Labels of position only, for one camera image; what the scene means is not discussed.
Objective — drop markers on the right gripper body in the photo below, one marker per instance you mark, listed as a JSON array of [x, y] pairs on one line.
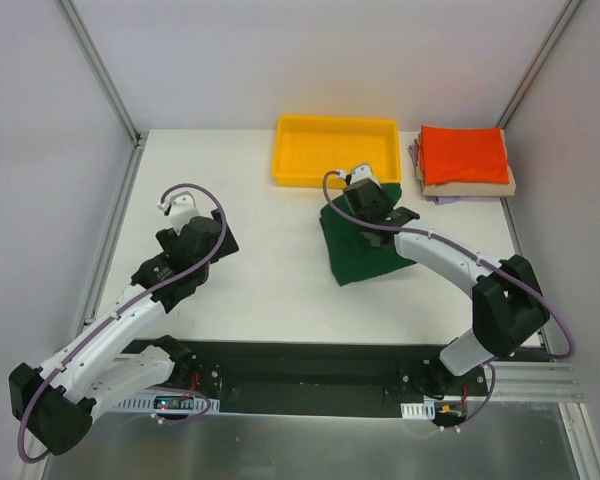
[[368, 198]]

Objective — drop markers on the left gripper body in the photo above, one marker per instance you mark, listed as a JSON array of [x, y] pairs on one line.
[[225, 234]]

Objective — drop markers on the green t-shirt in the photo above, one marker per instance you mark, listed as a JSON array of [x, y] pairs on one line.
[[352, 257]]

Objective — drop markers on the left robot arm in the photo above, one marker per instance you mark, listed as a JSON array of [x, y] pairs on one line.
[[59, 400]]

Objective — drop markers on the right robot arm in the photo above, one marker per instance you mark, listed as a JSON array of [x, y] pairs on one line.
[[504, 294]]

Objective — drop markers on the yellow plastic tray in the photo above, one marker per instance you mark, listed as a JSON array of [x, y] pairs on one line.
[[306, 147]]

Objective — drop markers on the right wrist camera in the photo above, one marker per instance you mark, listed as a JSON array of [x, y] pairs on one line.
[[359, 173]]

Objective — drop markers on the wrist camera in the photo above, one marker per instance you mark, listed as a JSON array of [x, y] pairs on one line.
[[359, 173], [179, 209]]

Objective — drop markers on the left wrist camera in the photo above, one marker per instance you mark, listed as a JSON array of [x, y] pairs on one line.
[[179, 209]]

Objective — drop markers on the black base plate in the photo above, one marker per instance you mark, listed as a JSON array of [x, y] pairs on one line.
[[323, 379]]

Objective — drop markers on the left white cable duct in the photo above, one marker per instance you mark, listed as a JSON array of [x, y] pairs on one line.
[[166, 403]]

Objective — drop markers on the white cable duct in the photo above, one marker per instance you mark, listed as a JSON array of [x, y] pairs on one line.
[[418, 411], [166, 403]]

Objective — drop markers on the left aluminium frame post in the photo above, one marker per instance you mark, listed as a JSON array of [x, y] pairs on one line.
[[96, 64]]

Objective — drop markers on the aluminium frame post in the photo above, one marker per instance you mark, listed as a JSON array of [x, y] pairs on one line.
[[96, 64], [565, 18]]

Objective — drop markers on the right white cable duct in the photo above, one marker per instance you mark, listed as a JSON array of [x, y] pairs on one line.
[[418, 411]]

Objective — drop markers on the front aluminium rail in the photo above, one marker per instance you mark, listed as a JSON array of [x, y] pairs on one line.
[[521, 377]]

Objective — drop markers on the right aluminium frame post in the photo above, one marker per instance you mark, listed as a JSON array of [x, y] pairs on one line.
[[565, 18]]

